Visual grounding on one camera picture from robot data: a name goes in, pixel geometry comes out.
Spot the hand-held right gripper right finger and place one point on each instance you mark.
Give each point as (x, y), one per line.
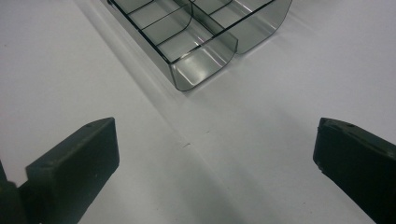
(358, 168)

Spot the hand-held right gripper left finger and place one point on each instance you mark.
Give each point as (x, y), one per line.
(71, 174)

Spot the clear grey compartment box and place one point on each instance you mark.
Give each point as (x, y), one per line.
(199, 34)

